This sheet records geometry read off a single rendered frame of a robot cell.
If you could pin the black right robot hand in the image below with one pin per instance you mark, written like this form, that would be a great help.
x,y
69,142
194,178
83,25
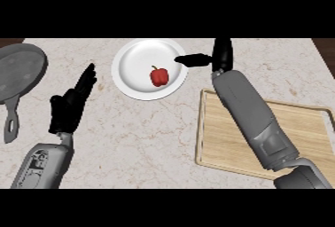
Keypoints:
x,y
223,56

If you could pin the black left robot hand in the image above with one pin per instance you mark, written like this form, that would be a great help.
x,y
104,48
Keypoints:
x,y
67,111

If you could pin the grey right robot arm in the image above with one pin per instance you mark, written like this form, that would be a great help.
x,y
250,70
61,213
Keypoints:
x,y
262,130

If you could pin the red bell pepper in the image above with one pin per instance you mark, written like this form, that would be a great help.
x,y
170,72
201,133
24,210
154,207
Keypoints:
x,y
160,76

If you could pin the white round plate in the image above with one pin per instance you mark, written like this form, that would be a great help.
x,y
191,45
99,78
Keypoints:
x,y
150,69

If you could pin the pale wooden tray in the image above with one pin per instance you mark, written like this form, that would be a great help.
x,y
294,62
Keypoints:
x,y
306,133

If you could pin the grey frying pan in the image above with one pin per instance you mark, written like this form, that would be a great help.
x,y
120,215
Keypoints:
x,y
17,79

